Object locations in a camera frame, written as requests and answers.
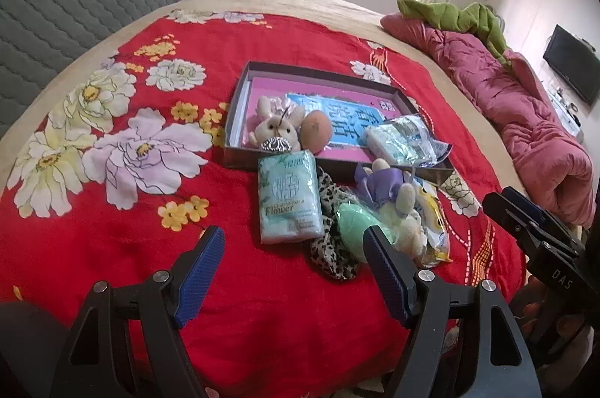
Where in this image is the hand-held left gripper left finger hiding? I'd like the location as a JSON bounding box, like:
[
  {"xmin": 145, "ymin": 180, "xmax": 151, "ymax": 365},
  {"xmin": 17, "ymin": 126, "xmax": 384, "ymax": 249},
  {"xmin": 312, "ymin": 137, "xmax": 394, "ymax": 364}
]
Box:
[{"xmin": 49, "ymin": 225, "xmax": 227, "ymax": 398}]

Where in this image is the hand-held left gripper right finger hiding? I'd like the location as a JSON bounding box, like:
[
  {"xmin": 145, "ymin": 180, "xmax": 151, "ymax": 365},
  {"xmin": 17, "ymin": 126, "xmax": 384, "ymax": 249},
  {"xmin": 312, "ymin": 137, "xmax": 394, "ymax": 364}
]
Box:
[{"xmin": 363, "ymin": 225, "xmax": 545, "ymax": 398}]

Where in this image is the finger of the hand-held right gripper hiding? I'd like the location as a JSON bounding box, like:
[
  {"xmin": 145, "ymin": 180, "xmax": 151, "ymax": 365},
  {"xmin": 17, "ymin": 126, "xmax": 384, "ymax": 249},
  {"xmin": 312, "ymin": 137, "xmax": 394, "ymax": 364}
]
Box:
[
  {"xmin": 483, "ymin": 192, "xmax": 579, "ymax": 267},
  {"xmin": 504, "ymin": 187, "xmax": 582, "ymax": 246}
]

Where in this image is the green sponge egg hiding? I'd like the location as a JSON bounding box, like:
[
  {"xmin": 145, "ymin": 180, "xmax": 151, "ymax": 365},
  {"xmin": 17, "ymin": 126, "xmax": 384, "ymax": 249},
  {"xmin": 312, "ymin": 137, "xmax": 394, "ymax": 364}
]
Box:
[{"xmin": 335, "ymin": 201, "xmax": 399, "ymax": 265}]

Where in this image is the leopard print scrunchie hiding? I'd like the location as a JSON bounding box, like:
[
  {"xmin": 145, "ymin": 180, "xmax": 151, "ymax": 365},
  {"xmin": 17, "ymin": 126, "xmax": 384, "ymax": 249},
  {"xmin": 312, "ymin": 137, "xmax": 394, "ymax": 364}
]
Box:
[{"xmin": 309, "ymin": 166, "xmax": 362, "ymax": 281}]

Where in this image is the yellow snack bag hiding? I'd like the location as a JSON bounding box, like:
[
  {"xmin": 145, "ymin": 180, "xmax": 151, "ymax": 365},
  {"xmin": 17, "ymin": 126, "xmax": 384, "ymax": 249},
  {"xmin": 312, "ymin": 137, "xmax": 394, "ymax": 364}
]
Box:
[{"xmin": 412, "ymin": 175, "xmax": 453, "ymax": 270}]

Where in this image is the plush bear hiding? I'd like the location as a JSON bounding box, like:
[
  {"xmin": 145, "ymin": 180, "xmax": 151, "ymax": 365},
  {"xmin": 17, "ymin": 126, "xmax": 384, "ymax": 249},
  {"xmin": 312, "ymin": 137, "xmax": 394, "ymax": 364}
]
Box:
[{"xmin": 354, "ymin": 158, "xmax": 427, "ymax": 258}]

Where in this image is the green floral tissue pack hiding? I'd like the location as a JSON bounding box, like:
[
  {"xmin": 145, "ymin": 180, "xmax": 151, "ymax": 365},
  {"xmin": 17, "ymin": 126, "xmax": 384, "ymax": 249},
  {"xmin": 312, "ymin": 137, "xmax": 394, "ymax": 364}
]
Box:
[{"xmin": 258, "ymin": 149, "xmax": 324, "ymax": 245}]

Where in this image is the white and blue plastic packet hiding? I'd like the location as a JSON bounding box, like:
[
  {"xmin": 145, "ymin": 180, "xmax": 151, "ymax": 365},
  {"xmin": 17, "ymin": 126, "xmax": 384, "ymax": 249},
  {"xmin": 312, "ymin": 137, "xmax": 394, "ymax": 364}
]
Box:
[{"xmin": 364, "ymin": 114, "xmax": 453, "ymax": 169}]

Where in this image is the tan plush ball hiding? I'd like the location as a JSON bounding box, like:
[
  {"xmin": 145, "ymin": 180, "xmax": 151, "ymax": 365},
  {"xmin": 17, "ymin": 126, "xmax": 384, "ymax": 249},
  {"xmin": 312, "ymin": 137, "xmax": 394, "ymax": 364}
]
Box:
[{"xmin": 300, "ymin": 110, "xmax": 333, "ymax": 155}]

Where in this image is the white plush bunny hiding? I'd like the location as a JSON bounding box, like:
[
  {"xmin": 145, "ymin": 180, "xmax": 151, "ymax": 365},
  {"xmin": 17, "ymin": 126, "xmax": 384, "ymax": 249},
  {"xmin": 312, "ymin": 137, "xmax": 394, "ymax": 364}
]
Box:
[{"xmin": 253, "ymin": 95, "xmax": 308, "ymax": 154}]

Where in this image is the grey cardboard box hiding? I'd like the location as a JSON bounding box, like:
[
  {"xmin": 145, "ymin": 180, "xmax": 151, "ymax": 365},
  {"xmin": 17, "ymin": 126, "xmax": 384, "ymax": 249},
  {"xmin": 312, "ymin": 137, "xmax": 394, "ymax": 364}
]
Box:
[{"xmin": 223, "ymin": 60, "xmax": 455, "ymax": 189}]

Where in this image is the red floral blanket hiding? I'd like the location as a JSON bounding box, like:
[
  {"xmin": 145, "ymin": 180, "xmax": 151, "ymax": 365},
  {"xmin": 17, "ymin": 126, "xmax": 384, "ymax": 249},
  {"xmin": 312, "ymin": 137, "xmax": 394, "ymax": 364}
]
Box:
[{"xmin": 0, "ymin": 14, "xmax": 526, "ymax": 398}]

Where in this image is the pink quilt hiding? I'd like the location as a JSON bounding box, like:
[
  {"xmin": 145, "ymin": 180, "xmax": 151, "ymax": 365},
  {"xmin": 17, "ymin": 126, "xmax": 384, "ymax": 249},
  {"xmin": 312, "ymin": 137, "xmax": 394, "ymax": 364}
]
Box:
[{"xmin": 379, "ymin": 14, "xmax": 596, "ymax": 230}]

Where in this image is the white television cabinet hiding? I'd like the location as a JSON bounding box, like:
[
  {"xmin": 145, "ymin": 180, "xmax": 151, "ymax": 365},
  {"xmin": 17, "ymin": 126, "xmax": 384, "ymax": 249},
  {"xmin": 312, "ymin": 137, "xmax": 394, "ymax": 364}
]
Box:
[{"xmin": 546, "ymin": 84, "xmax": 584, "ymax": 141}]

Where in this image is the black television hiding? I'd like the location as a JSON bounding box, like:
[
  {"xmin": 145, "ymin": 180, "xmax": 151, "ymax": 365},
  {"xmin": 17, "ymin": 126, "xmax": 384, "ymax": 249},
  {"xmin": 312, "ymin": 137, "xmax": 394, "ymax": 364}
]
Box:
[{"xmin": 543, "ymin": 24, "xmax": 600, "ymax": 107}]

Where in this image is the green blanket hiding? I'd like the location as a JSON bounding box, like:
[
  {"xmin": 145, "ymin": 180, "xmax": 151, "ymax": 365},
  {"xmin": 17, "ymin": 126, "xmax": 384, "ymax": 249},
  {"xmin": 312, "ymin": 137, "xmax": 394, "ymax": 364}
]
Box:
[{"xmin": 397, "ymin": 0, "xmax": 512, "ymax": 63}]

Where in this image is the beige bed sheet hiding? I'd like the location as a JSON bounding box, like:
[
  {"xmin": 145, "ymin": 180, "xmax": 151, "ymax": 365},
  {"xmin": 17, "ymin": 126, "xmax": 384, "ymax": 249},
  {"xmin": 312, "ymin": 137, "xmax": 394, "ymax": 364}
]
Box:
[{"xmin": 0, "ymin": 0, "xmax": 591, "ymax": 239}]

